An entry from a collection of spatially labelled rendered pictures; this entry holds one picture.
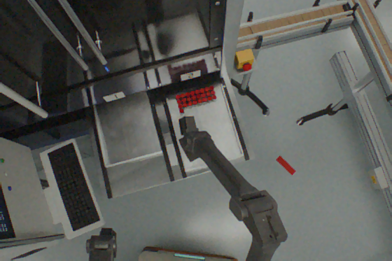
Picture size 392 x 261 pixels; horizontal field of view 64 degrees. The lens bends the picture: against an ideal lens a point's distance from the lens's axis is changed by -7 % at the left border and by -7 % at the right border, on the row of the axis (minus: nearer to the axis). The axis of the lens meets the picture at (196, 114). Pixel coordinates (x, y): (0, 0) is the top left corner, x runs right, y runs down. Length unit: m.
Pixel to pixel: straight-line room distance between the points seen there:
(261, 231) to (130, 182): 0.81
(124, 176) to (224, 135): 0.48
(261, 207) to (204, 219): 1.50
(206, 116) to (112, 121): 0.44
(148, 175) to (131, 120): 0.27
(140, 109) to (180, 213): 1.01
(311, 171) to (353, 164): 0.32
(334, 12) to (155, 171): 1.18
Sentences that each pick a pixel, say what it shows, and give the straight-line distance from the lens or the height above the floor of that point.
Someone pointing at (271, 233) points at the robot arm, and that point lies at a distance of 0.86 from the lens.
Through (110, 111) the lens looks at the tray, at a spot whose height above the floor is 0.88.
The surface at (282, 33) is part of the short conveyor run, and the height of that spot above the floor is 0.93.
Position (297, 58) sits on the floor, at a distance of 2.69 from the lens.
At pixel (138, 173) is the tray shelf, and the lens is 1.51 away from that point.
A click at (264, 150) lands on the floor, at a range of 2.42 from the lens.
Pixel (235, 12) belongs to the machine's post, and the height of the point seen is 1.43.
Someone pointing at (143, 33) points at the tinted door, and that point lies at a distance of 1.07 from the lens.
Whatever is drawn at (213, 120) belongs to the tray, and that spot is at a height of 0.88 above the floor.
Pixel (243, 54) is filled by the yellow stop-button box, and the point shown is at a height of 1.03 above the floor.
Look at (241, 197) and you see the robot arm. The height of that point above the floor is 1.46.
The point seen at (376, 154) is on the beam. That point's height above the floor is 0.55.
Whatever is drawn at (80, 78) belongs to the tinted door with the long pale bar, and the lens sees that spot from 1.27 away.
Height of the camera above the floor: 2.35
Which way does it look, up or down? 74 degrees down
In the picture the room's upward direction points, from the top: 7 degrees counter-clockwise
